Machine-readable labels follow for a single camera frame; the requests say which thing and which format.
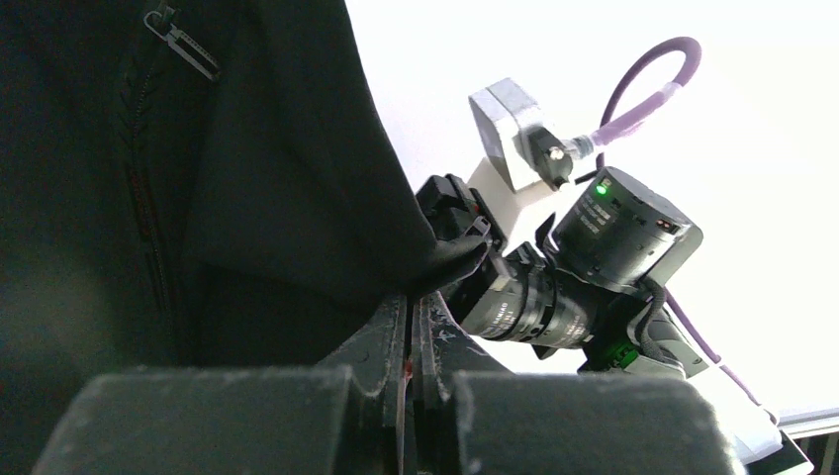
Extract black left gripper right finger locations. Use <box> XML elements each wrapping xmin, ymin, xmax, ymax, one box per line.
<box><xmin>414</xmin><ymin>293</ymin><xmax>745</xmax><ymax>474</ymax></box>

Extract black zip-up jacket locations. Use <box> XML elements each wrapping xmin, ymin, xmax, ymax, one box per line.
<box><xmin>1</xmin><ymin>1</ymin><xmax>488</xmax><ymax>474</ymax></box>

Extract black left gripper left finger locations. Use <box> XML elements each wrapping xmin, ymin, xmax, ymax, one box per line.
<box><xmin>35</xmin><ymin>296</ymin><xmax>408</xmax><ymax>474</ymax></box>

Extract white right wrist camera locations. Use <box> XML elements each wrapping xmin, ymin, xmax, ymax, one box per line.
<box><xmin>467</xmin><ymin>78</ymin><xmax>581</xmax><ymax>253</ymax></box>

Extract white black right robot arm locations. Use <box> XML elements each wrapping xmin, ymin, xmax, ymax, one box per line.
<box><xmin>418</xmin><ymin>167</ymin><xmax>813</xmax><ymax>474</ymax></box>

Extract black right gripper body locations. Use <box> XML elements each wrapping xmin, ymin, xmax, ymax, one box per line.
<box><xmin>418</xmin><ymin>167</ymin><xmax>703</xmax><ymax>361</ymax></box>

